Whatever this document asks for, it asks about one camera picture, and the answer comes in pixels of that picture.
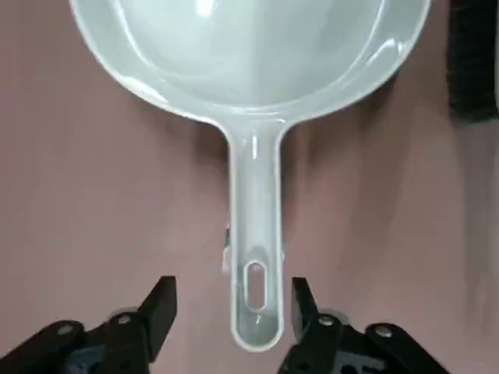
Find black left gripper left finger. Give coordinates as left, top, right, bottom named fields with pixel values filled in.
left=0, top=275, right=179, bottom=374

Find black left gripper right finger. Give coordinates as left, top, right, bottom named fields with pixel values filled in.
left=278, top=277, right=445, bottom=374

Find beige plastic dustpan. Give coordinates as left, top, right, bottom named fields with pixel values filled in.
left=69, top=0, right=432, bottom=352

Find beige hand brush black bristles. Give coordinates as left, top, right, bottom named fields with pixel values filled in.
left=446, top=0, right=499, bottom=125

